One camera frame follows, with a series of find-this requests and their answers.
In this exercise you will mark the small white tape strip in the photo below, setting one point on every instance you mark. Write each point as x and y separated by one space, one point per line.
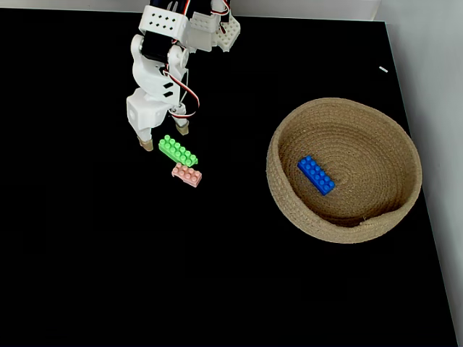
383 69

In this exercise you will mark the blue lego block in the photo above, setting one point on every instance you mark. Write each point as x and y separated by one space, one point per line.
316 175

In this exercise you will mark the green lego block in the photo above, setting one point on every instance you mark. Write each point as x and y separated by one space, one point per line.
177 150

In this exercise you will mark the pink lego block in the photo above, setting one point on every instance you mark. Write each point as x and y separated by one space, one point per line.
188 175

